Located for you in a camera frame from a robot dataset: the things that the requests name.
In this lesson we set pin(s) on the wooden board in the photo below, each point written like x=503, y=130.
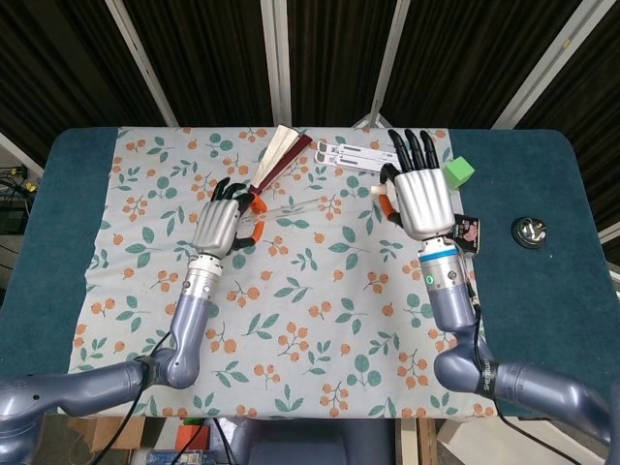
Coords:
x=416, y=443

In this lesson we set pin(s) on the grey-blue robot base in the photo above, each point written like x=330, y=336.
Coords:
x=315, y=443

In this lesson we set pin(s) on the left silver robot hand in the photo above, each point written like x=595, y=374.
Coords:
x=218, y=227

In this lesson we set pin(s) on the orange fruit print tablecloth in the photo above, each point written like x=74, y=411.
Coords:
x=315, y=315

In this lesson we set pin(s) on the orange box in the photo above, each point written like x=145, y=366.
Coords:
x=191, y=436

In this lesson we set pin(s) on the white frame post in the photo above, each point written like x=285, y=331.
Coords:
x=387, y=68
x=145, y=68
x=277, y=63
x=542, y=68

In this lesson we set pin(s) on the brown cardboard box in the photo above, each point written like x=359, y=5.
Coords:
x=116, y=433

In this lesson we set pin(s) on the small white stopper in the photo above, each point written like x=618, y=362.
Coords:
x=378, y=189

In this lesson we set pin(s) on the metal call bell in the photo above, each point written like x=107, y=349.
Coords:
x=530, y=231

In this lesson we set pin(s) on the dark red folding fan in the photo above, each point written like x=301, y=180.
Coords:
x=281, y=155

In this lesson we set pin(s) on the clear glass tube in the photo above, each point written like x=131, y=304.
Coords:
x=290, y=209

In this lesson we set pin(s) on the blue printed box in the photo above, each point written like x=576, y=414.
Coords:
x=181, y=457

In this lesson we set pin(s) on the green cube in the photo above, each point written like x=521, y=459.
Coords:
x=461, y=172

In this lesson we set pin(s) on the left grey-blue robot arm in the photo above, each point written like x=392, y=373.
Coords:
x=191, y=319

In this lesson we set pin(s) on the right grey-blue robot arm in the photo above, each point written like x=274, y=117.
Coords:
x=450, y=310

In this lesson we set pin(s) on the black luncheon meat can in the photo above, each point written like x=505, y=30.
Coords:
x=470, y=232

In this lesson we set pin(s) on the teal table cover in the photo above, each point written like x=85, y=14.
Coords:
x=533, y=169

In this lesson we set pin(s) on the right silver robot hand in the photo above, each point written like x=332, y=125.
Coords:
x=426, y=203

